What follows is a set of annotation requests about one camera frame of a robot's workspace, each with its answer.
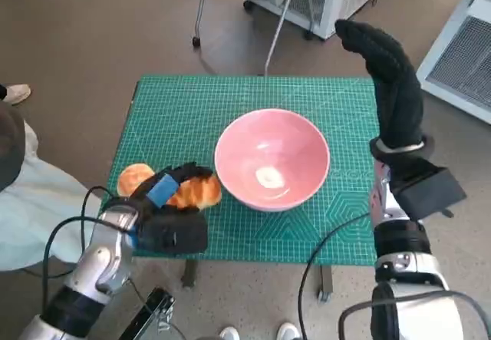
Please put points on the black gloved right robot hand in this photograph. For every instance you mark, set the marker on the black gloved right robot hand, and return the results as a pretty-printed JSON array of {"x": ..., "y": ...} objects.
[{"x": 399, "y": 102}]

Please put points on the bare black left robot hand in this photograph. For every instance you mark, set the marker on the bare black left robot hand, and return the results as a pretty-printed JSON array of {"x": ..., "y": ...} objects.
[{"x": 161, "y": 190}]

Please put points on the round toy bread bun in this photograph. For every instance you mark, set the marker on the round toy bread bun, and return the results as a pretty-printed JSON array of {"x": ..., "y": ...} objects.
[{"x": 132, "y": 177}]

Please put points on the long striped toy bread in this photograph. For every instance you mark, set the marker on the long striped toy bread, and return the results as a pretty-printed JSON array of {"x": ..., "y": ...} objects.
[{"x": 199, "y": 194}]

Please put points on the pink bowl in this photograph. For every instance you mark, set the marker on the pink bowl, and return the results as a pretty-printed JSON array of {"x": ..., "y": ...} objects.
[{"x": 268, "y": 144}]

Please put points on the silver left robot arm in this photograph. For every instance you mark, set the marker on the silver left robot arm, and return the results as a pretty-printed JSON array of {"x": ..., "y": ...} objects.
[{"x": 96, "y": 255}]

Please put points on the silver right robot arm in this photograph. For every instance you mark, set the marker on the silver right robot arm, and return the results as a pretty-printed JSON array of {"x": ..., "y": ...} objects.
[{"x": 399, "y": 240}]

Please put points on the white cabinet with grey grille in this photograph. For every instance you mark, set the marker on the white cabinet with grey grille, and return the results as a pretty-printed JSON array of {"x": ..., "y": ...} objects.
[{"x": 464, "y": 60}]

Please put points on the green cutting mat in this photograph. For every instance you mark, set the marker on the green cutting mat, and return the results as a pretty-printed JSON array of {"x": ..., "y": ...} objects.
[{"x": 230, "y": 90}]

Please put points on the white shoe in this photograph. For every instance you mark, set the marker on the white shoe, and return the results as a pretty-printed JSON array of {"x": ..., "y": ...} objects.
[
  {"x": 230, "y": 334},
  {"x": 287, "y": 332}
]

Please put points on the person's beige shoe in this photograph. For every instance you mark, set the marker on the person's beige shoe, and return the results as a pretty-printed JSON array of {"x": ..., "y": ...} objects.
[{"x": 17, "y": 93}]

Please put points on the black table leg with caster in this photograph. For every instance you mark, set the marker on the black table leg with caster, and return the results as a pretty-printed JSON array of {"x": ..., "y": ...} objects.
[{"x": 326, "y": 282}]

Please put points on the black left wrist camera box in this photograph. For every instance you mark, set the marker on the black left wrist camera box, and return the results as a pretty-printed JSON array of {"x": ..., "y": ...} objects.
[{"x": 172, "y": 234}]

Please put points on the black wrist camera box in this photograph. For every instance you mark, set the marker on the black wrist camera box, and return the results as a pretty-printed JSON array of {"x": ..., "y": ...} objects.
[
  {"x": 429, "y": 190},
  {"x": 172, "y": 234}
]

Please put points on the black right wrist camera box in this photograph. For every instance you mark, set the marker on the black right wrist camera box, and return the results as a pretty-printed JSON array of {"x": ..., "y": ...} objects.
[{"x": 429, "y": 190}]

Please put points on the black metal stand frame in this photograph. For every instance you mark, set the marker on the black metal stand frame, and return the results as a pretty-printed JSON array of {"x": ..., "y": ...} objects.
[{"x": 153, "y": 309}]

